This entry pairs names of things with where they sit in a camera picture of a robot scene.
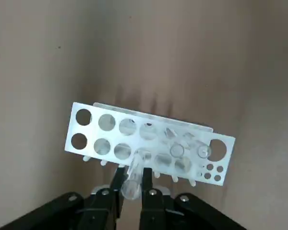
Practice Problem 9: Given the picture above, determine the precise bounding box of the white test tube rack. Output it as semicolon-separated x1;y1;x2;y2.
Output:
63;102;236;189

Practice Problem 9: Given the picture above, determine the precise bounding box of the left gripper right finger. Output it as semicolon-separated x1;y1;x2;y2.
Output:
139;167;248;230

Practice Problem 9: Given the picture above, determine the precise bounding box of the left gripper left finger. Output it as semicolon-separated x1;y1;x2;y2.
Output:
0;166;125;230

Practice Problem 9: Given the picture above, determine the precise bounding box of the clear test tube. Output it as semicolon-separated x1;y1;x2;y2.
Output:
120;148;152;201
183;133;212;159
164;128;185;159

